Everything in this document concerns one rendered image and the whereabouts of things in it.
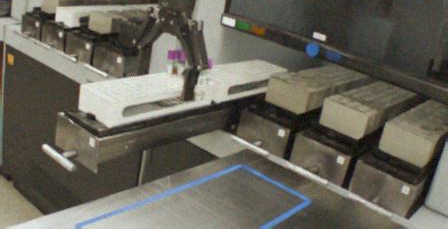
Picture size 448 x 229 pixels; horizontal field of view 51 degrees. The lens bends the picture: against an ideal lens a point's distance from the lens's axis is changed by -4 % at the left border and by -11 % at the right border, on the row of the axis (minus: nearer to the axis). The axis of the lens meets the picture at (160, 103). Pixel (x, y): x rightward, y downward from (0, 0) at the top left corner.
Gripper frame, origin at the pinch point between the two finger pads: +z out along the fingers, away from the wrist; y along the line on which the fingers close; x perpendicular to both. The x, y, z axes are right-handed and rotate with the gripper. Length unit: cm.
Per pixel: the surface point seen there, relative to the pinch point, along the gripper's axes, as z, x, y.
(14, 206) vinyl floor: 86, 16, -89
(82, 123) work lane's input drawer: 4.6, -21.3, 0.8
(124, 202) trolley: 3.8, -33.3, 26.7
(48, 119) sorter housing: 39, 18, -69
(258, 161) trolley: 3.9, -4.3, 28.9
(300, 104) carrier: 1.4, 25.7, 19.3
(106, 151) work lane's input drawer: 8.1, -19.9, 6.7
